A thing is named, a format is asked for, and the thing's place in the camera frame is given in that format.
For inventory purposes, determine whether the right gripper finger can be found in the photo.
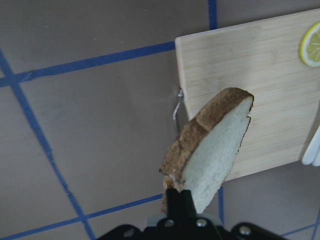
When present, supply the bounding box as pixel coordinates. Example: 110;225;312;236
165;188;198;225

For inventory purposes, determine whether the white bread slice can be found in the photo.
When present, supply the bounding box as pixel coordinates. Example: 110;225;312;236
159;87;254;214

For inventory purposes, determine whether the white plastic knife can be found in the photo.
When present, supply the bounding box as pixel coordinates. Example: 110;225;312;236
301;126;320;167

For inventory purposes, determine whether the bamboo cutting board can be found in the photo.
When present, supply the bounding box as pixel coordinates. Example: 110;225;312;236
175;9;320;180

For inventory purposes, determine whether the lemon slice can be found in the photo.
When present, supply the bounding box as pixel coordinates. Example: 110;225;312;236
299;21;320;67

